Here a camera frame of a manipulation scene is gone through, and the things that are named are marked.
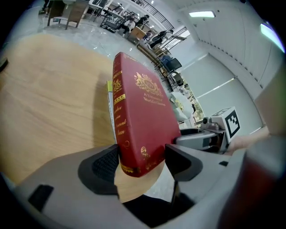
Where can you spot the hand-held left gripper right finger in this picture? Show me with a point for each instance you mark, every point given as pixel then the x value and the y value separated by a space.
pixel 207 174

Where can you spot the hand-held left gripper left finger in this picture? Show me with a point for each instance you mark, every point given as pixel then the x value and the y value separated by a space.
pixel 67 190

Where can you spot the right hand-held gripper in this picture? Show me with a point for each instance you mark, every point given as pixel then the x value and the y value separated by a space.
pixel 223 127

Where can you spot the red book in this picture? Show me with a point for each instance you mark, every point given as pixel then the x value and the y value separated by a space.
pixel 145 123

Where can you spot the person's right forearm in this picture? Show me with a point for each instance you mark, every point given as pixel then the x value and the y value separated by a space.
pixel 245 141

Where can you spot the yellow and white book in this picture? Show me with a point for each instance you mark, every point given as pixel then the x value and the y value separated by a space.
pixel 110 107

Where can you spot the round wooden stool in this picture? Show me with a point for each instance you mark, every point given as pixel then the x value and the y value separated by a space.
pixel 44 100

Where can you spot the white plush armchair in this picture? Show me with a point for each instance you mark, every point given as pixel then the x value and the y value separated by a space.
pixel 182 107

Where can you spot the grey chair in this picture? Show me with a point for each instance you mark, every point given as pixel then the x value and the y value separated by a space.
pixel 177 79

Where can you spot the blue office chair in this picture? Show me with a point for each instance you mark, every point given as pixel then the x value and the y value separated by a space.
pixel 172 63

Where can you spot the ceiling light panel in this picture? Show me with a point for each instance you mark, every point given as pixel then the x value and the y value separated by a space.
pixel 271 34
pixel 202 14

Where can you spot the metal cart rack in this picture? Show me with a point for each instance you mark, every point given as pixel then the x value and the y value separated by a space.
pixel 112 16

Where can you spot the wooden side table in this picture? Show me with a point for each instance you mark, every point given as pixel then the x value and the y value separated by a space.
pixel 73 13

